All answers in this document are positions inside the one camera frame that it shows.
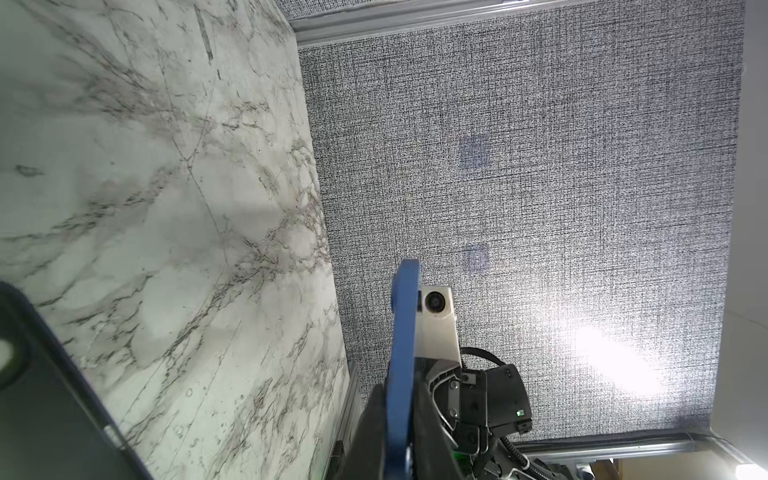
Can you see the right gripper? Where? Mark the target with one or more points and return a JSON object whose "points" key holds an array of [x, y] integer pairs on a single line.
{"points": [[476, 406]]}

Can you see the blue phone black screen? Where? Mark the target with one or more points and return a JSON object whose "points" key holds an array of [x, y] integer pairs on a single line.
{"points": [[400, 378]]}

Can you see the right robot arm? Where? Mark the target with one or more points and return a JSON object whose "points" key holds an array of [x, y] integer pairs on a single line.
{"points": [[504, 460]]}

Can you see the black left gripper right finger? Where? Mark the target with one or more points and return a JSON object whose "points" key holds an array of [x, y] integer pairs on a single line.
{"points": [[432, 454]]}

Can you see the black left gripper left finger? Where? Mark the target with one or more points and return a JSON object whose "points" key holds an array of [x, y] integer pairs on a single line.
{"points": [[366, 458]]}

